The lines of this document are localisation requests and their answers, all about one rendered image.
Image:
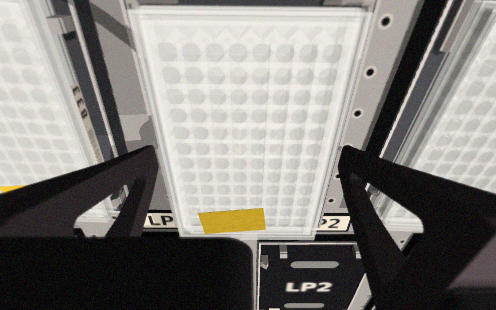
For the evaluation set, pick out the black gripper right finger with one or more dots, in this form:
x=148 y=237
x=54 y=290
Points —
x=457 y=249

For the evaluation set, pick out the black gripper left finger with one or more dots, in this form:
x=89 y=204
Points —
x=50 y=208

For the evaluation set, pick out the grey perforated base plate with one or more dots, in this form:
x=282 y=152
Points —
x=392 y=30

